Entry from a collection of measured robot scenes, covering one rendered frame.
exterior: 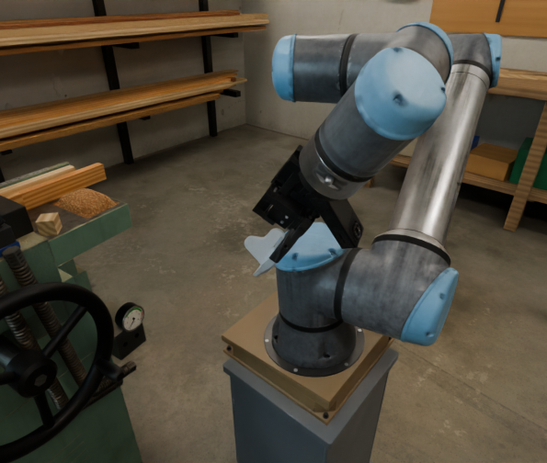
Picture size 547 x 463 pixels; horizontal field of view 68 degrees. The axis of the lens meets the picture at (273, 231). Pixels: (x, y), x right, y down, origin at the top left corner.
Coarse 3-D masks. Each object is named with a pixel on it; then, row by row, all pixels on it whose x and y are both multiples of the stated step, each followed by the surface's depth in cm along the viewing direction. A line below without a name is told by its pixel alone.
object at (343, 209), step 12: (324, 204) 55; (336, 204) 57; (348, 204) 59; (324, 216) 57; (336, 216) 56; (348, 216) 59; (336, 228) 58; (348, 228) 59; (360, 228) 61; (336, 240) 60; (348, 240) 59
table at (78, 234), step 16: (48, 208) 89; (112, 208) 89; (128, 208) 91; (32, 224) 82; (64, 224) 82; (80, 224) 82; (96, 224) 85; (112, 224) 89; (128, 224) 92; (64, 240) 80; (80, 240) 83; (96, 240) 86; (64, 256) 81; (64, 272) 74
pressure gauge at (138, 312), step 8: (128, 304) 93; (136, 304) 95; (120, 312) 91; (128, 312) 91; (136, 312) 94; (120, 320) 91; (128, 320) 92; (136, 320) 94; (128, 328) 93; (136, 328) 95
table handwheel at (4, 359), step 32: (32, 288) 57; (64, 288) 61; (0, 320) 54; (96, 320) 69; (0, 352) 63; (32, 352) 62; (96, 352) 72; (0, 384) 57; (32, 384) 60; (96, 384) 72; (64, 416) 69; (0, 448) 61; (32, 448) 64
